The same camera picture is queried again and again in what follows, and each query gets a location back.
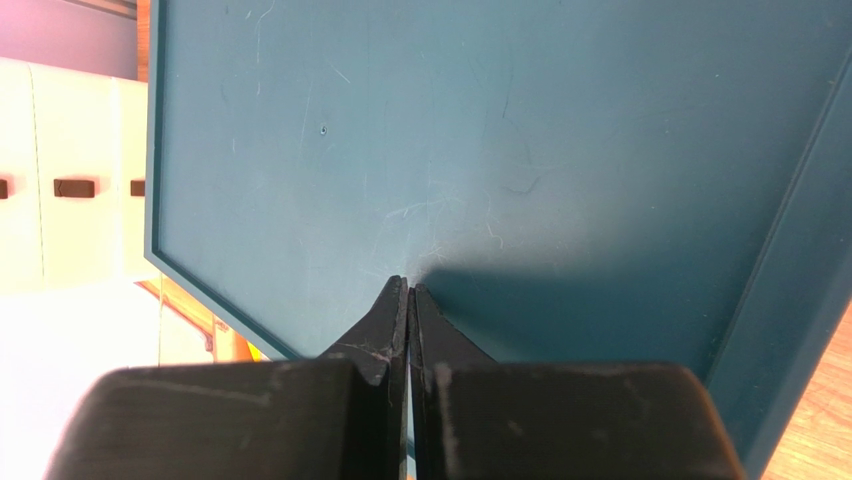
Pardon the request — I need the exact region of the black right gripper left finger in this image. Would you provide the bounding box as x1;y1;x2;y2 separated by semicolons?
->
47;276;408;479

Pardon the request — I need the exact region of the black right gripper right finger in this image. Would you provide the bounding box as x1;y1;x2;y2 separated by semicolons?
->
407;285;746;479

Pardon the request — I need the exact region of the teal drawer organizer box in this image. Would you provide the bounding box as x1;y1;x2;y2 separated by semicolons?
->
146;1;851;479

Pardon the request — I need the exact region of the white storage cabinet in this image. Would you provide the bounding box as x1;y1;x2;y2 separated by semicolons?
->
1;58;157;295

